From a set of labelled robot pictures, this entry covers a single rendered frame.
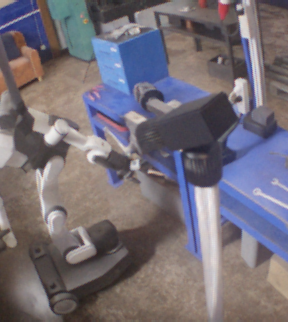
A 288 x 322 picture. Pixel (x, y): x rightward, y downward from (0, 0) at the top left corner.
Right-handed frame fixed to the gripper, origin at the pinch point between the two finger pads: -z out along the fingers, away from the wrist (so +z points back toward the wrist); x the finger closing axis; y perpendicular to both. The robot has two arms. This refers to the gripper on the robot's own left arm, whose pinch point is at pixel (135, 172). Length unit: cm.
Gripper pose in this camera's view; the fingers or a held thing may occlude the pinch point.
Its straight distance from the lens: 197.2
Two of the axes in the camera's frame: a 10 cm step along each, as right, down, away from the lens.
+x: -0.3, 7.8, -6.2
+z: -7.5, -4.2, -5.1
